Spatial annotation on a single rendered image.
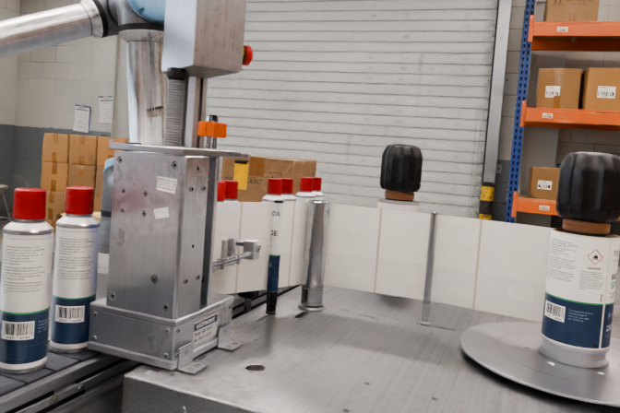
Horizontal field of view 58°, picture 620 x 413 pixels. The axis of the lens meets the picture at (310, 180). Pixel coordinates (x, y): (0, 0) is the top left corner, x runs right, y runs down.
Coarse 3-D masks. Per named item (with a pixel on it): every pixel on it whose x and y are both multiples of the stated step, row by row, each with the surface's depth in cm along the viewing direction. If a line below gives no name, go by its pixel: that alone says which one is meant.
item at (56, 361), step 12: (48, 348) 70; (48, 360) 66; (60, 360) 67; (72, 360) 67; (84, 360) 68; (0, 372) 62; (36, 372) 63; (48, 372) 63; (0, 384) 59; (12, 384) 60; (24, 384) 60; (0, 396) 57
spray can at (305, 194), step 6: (300, 180) 140; (306, 180) 139; (312, 180) 140; (300, 186) 140; (306, 186) 139; (312, 186) 140; (300, 192) 140; (306, 192) 139; (300, 198) 139; (306, 198) 138; (312, 198) 139
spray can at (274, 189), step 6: (270, 180) 123; (276, 180) 122; (270, 186) 123; (276, 186) 122; (270, 192) 123; (276, 192) 122; (264, 198) 123; (270, 198) 122; (276, 198) 122; (282, 198) 123
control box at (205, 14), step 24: (168, 0) 110; (192, 0) 99; (216, 0) 99; (240, 0) 102; (168, 24) 109; (192, 24) 99; (216, 24) 100; (240, 24) 102; (168, 48) 109; (192, 48) 98; (216, 48) 100; (240, 48) 103; (192, 72) 107; (216, 72) 104
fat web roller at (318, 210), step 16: (320, 208) 94; (320, 224) 94; (320, 240) 95; (304, 256) 96; (320, 256) 95; (304, 272) 96; (320, 272) 95; (304, 288) 96; (320, 288) 95; (304, 304) 95; (320, 304) 96
